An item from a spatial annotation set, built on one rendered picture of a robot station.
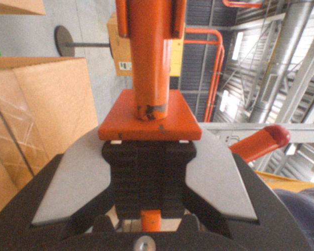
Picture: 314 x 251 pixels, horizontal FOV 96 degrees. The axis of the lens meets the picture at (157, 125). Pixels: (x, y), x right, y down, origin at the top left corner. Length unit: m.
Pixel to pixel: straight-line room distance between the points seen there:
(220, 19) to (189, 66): 3.17
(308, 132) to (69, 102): 1.87
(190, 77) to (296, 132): 9.73
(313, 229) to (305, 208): 0.03
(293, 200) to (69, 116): 0.41
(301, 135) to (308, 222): 1.57
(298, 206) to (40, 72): 0.43
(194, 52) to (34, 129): 10.86
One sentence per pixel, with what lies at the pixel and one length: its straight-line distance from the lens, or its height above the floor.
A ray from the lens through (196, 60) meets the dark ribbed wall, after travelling 11.03.
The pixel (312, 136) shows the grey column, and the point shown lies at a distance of 1.97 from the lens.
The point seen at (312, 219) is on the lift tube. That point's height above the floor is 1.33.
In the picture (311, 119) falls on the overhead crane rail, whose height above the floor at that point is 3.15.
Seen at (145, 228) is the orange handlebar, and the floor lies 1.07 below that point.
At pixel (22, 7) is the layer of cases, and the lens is 0.94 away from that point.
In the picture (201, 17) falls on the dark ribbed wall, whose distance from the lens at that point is 11.17.
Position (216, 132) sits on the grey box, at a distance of 1.31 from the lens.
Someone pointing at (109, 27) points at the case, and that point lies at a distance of 1.83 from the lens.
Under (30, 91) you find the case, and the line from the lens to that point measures 0.21.
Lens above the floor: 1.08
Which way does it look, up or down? 2 degrees up
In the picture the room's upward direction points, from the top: 90 degrees clockwise
